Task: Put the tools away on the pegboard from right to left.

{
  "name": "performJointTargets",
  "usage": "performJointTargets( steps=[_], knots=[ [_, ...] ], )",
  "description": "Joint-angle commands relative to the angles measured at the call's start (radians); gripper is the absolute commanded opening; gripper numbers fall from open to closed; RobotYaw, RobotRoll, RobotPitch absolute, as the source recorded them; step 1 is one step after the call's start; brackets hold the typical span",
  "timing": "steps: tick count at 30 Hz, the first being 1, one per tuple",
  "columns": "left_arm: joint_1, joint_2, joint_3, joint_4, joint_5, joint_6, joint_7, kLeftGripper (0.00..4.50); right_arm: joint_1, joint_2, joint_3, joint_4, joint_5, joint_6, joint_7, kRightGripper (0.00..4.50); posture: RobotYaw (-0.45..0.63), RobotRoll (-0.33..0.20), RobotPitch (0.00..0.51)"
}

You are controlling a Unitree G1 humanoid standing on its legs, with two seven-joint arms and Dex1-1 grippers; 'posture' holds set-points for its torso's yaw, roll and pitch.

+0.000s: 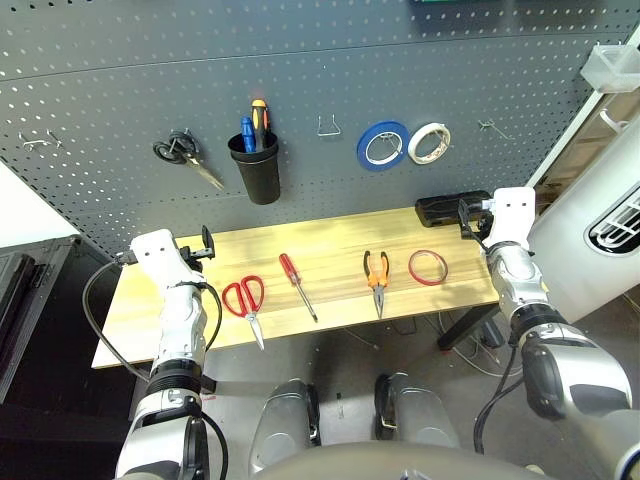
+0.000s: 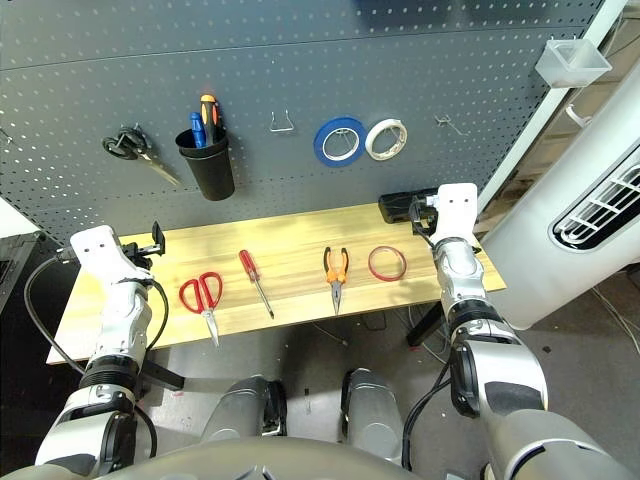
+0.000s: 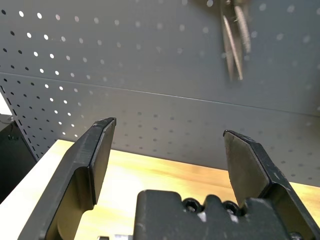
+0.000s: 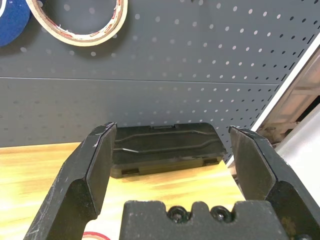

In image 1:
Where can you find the orange black pliers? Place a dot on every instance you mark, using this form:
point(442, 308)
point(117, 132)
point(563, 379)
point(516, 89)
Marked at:
point(376, 282)

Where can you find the grey robot torso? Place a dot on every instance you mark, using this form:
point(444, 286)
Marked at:
point(400, 465)

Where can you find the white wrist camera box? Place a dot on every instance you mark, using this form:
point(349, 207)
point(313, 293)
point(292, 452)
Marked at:
point(160, 255)
point(512, 210)

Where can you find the black tool case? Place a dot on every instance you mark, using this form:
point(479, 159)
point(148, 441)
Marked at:
point(437, 210)

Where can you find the silver robot leg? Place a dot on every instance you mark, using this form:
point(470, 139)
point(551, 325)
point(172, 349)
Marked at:
point(420, 415)
point(280, 425)

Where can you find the blue tape roll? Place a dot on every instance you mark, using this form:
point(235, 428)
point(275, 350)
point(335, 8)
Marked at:
point(364, 155)

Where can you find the white tape roll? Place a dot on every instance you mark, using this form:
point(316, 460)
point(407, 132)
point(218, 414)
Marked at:
point(414, 150)

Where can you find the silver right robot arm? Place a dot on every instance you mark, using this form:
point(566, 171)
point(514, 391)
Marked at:
point(520, 280)

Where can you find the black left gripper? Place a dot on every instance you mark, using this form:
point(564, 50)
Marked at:
point(192, 256)

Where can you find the black power adapter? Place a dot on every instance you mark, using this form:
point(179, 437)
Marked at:
point(490, 334)

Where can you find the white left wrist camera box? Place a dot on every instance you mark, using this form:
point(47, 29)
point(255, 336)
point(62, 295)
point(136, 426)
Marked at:
point(160, 255)

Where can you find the black table leg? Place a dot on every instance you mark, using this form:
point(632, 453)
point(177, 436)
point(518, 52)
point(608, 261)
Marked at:
point(460, 330)
point(210, 385)

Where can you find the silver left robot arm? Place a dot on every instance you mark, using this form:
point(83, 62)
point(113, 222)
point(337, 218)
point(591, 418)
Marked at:
point(182, 320)

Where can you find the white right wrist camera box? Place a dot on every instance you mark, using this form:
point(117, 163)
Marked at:
point(512, 210)

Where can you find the dark grey pegboard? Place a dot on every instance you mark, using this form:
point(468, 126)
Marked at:
point(100, 75)

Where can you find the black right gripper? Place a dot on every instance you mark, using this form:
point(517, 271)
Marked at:
point(482, 222)

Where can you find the red tape roll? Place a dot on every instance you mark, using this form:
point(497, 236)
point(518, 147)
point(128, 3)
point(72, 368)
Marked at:
point(414, 272)

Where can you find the silver left robot leg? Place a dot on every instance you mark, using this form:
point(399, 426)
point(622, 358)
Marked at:
point(280, 425)

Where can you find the clear plastic bin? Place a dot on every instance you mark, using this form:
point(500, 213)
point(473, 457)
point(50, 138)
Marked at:
point(610, 70)

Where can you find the white metal rack post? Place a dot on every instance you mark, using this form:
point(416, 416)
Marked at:
point(570, 135)

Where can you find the black plastic cup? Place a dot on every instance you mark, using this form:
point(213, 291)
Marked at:
point(259, 175)

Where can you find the silver double prong hook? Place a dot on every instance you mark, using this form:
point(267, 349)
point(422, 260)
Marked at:
point(36, 145)
point(492, 129)

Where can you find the silver right robot leg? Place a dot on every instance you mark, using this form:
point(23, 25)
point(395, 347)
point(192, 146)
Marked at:
point(420, 415)

